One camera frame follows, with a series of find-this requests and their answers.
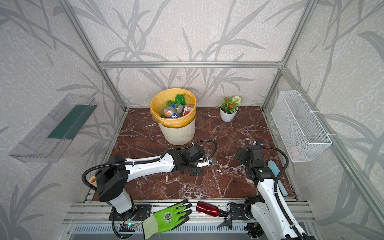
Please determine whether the orange label bottle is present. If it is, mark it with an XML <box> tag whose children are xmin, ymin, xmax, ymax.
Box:
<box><xmin>163</xmin><ymin>106</ymin><xmax>180</xmax><ymax>119</ymax></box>

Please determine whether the white wire mesh basket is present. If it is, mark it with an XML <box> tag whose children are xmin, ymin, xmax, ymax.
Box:
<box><xmin>271</xmin><ymin>91</ymin><xmax>332</xmax><ymax>163</ymax></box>

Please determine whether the green work glove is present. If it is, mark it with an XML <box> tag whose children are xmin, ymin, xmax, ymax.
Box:
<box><xmin>142</xmin><ymin>199</ymin><xmax>193</xmax><ymax>240</ymax></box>

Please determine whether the yellow red label bottle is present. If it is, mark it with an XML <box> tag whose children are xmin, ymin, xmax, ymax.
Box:
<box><xmin>182</xmin><ymin>105</ymin><xmax>195</xmax><ymax>116</ymax></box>

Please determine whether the potted artificial plant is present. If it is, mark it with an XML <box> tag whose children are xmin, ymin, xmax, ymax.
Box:
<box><xmin>220</xmin><ymin>96</ymin><xmax>243</xmax><ymax>123</ymax></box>

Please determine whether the red spray bottle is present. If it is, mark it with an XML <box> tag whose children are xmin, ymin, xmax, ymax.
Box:
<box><xmin>196</xmin><ymin>201</ymin><xmax>229</xmax><ymax>217</ymax></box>

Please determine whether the small clay pot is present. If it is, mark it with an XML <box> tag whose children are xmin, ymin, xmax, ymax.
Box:
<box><xmin>89</xmin><ymin>176</ymin><xmax>97</xmax><ymax>187</ymax></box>

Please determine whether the clear acrylic wall shelf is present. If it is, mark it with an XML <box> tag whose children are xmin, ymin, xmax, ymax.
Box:
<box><xmin>9</xmin><ymin>94</ymin><xmax>98</xmax><ymax>163</ymax></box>

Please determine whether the green sprite bottle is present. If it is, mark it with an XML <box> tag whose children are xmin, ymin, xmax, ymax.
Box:
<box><xmin>166</xmin><ymin>94</ymin><xmax>186</xmax><ymax>106</ymax></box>

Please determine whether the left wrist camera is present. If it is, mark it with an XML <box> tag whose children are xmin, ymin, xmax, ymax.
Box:
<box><xmin>197</xmin><ymin>158</ymin><xmax>216</xmax><ymax>168</ymax></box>

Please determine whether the left circuit board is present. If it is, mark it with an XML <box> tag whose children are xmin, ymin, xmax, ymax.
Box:
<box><xmin>119</xmin><ymin>222</ymin><xmax>141</xmax><ymax>233</ymax></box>

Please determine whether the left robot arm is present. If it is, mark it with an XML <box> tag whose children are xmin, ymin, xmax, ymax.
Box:
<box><xmin>82</xmin><ymin>144</ymin><xmax>215</xmax><ymax>218</ymax></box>

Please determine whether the white ribbed trash bin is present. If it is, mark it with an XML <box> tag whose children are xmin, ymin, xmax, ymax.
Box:
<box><xmin>158</xmin><ymin>119</ymin><xmax>196</xmax><ymax>146</ymax></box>

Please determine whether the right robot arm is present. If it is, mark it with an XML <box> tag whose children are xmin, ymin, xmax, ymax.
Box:
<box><xmin>234</xmin><ymin>145</ymin><xmax>315</xmax><ymax>240</ymax></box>

